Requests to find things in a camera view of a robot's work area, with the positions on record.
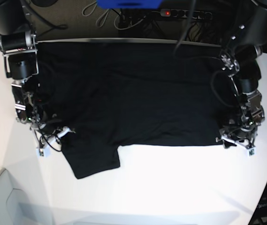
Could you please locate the white power strip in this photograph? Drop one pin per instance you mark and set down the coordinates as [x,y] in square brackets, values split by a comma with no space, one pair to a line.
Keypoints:
[183,14]

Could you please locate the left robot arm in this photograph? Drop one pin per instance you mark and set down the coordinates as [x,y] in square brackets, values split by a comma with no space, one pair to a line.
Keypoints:
[241,47]

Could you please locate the black t-shirt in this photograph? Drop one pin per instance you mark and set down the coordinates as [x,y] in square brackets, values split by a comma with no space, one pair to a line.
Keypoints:
[119,94]

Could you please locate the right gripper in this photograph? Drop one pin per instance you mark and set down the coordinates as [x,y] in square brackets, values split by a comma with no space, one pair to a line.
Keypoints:
[45,141]

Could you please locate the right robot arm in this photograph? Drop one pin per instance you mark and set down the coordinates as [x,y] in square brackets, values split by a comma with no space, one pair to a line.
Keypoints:
[19,48]

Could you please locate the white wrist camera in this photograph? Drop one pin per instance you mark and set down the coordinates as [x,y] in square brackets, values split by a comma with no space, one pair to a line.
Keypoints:
[43,152]
[251,151]

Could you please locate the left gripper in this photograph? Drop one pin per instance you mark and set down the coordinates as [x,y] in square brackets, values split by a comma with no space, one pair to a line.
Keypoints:
[239,136]

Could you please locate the blue box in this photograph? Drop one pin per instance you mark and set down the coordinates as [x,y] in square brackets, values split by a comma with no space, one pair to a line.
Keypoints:
[143,4]

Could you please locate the white bin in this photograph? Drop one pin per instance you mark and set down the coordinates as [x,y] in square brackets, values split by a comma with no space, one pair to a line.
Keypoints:
[17,209]

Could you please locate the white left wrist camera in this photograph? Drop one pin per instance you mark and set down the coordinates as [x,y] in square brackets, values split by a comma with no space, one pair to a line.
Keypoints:
[251,151]

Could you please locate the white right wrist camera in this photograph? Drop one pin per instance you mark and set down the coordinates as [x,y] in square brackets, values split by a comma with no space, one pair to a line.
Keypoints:
[43,152]

